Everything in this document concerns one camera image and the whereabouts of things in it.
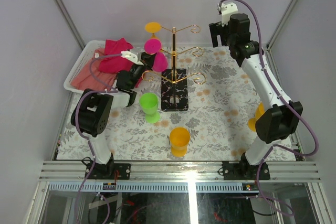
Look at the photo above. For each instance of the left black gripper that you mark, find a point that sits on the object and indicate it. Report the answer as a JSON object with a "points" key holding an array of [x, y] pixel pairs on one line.
{"points": [[147, 60]]}

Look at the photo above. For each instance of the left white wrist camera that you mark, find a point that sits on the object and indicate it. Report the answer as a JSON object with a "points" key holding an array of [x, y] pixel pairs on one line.
{"points": [[133, 55]]}

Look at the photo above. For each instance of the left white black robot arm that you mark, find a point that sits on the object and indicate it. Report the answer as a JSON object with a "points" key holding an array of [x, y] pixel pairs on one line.
{"points": [[91, 114]]}

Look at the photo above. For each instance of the green wine glass centre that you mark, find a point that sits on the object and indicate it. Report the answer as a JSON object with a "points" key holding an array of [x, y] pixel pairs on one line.
{"points": [[149, 104]]}

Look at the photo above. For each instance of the floral table mat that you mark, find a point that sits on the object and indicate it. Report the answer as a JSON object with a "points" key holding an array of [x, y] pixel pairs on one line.
{"points": [[217, 116]]}

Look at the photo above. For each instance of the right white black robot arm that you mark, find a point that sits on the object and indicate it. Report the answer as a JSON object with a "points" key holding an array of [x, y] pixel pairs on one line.
{"points": [[279, 118]]}

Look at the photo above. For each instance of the orange plastic wine glass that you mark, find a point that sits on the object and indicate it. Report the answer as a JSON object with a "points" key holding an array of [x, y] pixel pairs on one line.
{"points": [[153, 28]]}

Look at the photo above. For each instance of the magenta cloth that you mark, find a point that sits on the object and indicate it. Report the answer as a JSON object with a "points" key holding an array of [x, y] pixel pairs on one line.
{"points": [[109, 68]]}

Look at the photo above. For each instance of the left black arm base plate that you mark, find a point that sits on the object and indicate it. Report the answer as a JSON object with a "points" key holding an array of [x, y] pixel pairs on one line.
{"points": [[111, 171]]}

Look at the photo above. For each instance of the white plastic basket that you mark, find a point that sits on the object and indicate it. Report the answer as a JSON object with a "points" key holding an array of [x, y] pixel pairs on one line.
{"points": [[84, 57]]}

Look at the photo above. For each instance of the pink cloth in basket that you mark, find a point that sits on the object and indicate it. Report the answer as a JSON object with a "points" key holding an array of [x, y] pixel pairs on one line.
{"points": [[89, 77]]}

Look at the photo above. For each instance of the orange wine glass right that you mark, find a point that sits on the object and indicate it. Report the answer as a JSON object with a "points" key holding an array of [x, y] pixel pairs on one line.
{"points": [[252, 122]]}

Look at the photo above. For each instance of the aluminium mounting rail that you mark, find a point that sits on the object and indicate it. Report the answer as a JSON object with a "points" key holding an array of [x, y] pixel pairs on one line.
{"points": [[171, 171]]}

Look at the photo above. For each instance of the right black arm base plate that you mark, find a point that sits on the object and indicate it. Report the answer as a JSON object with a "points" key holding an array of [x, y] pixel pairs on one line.
{"points": [[242, 171]]}

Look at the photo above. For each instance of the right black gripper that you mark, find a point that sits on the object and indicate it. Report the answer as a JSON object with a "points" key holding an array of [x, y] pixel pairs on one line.
{"points": [[217, 29]]}

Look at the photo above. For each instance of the orange wine glass front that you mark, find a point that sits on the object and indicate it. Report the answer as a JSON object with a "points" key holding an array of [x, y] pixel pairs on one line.
{"points": [[179, 140]]}

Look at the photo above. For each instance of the magenta plastic wine glass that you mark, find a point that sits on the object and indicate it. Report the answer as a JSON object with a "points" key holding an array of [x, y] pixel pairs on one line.
{"points": [[153, 48]]}

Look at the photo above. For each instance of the gold wine glass rack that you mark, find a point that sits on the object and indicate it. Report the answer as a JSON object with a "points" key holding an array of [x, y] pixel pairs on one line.
{"points": [[174, 88]]}

